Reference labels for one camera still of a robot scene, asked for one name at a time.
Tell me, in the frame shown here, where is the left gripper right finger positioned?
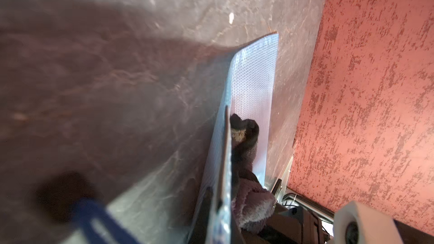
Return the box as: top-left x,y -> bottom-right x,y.
231,212 -> 245,244

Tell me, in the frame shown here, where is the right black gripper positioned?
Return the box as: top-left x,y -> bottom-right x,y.
258,204 -> 327,244

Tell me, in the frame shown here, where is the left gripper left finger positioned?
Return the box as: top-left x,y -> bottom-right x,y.
188,187 -> 214,244

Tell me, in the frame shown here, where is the white mesh document bag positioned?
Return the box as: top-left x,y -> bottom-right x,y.
33,171 -> 140,244

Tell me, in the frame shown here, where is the blue mesh document bag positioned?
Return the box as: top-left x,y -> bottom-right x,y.
188,33 -> 279,244

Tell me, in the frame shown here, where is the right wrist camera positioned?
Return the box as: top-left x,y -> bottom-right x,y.
328,201 -> 403,244

